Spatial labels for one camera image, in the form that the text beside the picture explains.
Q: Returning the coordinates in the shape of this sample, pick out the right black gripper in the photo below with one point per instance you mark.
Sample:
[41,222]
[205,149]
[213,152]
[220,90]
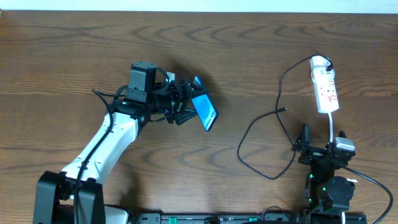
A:
[319,152]

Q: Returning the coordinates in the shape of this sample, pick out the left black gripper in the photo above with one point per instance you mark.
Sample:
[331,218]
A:
[179,101]

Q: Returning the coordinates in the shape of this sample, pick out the Galaxy smartphone blue screen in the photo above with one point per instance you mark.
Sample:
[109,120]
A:
[203,104]

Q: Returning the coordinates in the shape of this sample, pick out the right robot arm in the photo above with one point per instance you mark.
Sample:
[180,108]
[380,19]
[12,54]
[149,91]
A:
[329,195]

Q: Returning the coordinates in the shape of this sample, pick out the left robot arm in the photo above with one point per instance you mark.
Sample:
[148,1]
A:
[75,194]

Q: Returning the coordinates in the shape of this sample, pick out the white USB charger plug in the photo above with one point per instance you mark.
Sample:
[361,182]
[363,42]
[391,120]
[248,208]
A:
[319,61]

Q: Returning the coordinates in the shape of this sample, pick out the white power strip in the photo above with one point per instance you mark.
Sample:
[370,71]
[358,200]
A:
[325,90]

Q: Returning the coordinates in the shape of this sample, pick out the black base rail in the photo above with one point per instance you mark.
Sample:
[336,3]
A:
[226,218]

